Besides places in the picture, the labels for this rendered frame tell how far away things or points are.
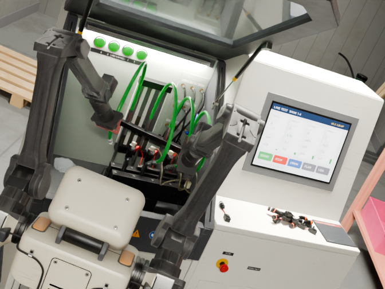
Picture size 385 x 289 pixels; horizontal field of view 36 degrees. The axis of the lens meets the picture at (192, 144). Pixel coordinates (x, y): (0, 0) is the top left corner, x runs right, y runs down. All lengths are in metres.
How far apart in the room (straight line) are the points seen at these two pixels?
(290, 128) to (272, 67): 0.28
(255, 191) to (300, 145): 0.28
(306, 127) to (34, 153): 1.35
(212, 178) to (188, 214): 0.13
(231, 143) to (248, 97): 1.03
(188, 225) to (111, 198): 0.23
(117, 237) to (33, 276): 0.22
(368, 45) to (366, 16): 0.40
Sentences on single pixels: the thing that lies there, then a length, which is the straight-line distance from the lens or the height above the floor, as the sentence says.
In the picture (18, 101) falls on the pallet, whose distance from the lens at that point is 4.87.
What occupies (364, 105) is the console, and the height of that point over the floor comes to 1.51.
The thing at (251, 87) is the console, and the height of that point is 1.44.
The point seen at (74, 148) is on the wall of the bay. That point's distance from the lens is 2.63.
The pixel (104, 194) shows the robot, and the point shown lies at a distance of 1.42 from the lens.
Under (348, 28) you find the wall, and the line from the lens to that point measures 8.65.
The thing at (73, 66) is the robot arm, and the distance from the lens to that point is 1.68.
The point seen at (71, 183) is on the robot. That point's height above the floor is 1.36.
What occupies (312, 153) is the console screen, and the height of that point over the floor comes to 1.25.
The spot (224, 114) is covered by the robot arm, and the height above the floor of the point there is 1.62.
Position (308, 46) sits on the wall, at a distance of 8.65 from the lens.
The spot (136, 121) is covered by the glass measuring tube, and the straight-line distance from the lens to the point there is 2.56.
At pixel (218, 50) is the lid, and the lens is 2.46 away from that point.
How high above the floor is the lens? 2.09
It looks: 23 degrees down
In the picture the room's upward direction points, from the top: 23 degrees clockwise
